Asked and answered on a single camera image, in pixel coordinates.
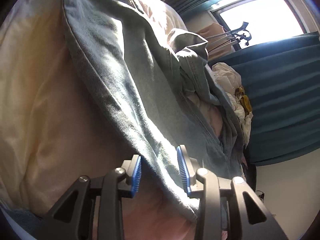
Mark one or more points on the white duvet pile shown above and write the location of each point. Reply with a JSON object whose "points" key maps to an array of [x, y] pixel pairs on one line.
{"points": [[227, 72]]}

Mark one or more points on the window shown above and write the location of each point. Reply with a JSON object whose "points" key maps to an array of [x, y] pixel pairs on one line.
{"points": [[262, 17]]}

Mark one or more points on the mustard garment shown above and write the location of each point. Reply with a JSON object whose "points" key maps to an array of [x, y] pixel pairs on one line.
{"points": [[246, 102]]}

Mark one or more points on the wall power outlet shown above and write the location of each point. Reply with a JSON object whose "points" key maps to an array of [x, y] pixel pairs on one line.
{"points": [[262, 195]]}

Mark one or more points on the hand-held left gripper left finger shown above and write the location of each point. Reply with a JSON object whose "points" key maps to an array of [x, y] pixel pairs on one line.
{"points": [[136, 177]]}

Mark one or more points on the pastel pink blue bed blanket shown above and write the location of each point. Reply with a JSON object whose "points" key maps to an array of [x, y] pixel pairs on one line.
{"points": [[50, 105]]}

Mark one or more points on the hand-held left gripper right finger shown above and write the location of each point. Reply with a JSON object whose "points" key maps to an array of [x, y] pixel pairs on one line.
{"points": [[182, 170]]}

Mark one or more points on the wide teal curtain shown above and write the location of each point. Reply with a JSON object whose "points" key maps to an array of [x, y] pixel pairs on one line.
{"points": [[282, 92]]}

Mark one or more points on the blue denim jeans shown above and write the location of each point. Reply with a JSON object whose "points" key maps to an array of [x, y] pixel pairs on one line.
{"points": [[120, 80]]}

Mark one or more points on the garment steamer stand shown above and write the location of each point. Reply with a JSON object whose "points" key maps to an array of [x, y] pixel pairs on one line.
{"points": [[243, 33]]}

